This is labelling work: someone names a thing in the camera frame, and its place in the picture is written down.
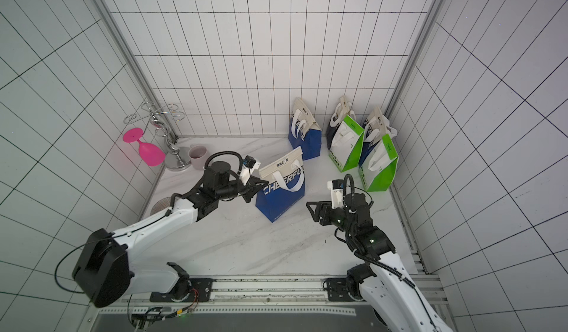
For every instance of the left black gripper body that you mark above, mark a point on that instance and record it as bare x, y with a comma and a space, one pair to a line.
234, 188

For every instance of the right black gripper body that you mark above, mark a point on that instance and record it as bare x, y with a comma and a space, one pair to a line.
329, 212

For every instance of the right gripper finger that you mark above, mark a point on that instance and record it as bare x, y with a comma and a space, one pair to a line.
320, 215
319, 206

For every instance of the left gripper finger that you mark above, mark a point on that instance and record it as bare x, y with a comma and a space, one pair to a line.
251, 189
255, 181

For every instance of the blue Cheerful bag front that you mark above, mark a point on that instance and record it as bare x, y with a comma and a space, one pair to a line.
286, 185

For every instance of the blue cheerful bag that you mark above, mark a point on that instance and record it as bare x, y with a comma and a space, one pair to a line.
304, 131
286, 185

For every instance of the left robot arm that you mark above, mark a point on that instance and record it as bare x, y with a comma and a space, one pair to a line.
113, 264

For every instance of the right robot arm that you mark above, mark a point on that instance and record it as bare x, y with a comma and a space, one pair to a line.
381, 280

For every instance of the green white bag right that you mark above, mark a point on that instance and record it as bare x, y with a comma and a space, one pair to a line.
379, 168

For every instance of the green white bag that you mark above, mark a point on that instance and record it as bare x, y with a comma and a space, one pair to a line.
379, 168
346, 145

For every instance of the green white bag left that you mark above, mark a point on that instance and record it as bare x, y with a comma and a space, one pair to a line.
346, 145

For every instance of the dark blue bag behind right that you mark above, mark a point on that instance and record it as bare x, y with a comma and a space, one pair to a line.
376, 125

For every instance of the dark bag behind left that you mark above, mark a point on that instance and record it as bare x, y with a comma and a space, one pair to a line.
343, 108

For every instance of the mauve ceramic mug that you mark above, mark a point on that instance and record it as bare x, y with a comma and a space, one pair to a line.
198, 156

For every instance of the chrome glass holder stand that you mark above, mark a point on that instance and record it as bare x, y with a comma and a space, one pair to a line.
177, 158

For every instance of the round drain cover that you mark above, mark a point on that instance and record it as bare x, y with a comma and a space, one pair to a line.
161, 207

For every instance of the pink plastic wine glass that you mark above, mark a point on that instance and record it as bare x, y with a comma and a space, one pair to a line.
151, 154

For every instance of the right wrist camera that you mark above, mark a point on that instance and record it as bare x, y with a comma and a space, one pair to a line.
336, 188

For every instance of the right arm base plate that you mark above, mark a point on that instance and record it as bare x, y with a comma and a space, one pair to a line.
343, 289

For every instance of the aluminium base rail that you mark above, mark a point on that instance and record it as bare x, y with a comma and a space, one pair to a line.
274, 290

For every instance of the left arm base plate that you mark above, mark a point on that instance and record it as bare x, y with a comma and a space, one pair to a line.
186, 291

